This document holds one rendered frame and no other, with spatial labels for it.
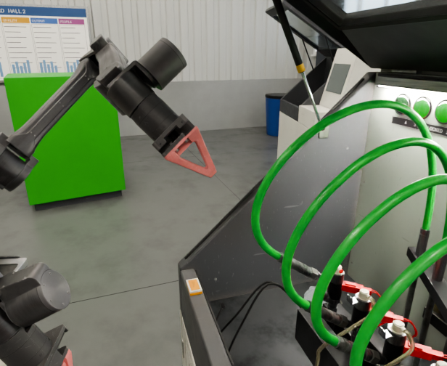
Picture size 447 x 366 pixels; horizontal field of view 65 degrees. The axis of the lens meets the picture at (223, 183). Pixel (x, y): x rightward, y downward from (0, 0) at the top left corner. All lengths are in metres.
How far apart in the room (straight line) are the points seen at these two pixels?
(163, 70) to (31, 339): 0.43
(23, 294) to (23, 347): 0.09
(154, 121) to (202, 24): 6.79
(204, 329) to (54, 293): 0.36
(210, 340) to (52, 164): 3.26
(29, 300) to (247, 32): 7.27
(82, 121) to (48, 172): 0.60
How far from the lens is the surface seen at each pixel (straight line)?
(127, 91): 0.56
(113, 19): 7.00
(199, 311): 0.84
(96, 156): 3.88
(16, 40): 7.00
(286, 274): 0.56
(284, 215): 1.00
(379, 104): 0.64
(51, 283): 0.54
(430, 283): 0.77
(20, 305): 0.54
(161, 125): 0.55
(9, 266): 0.95
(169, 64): 0.57
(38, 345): 0.60
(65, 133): 3.79
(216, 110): 7.41
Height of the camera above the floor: 1.49
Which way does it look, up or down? 20 degrees down
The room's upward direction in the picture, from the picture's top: straight up
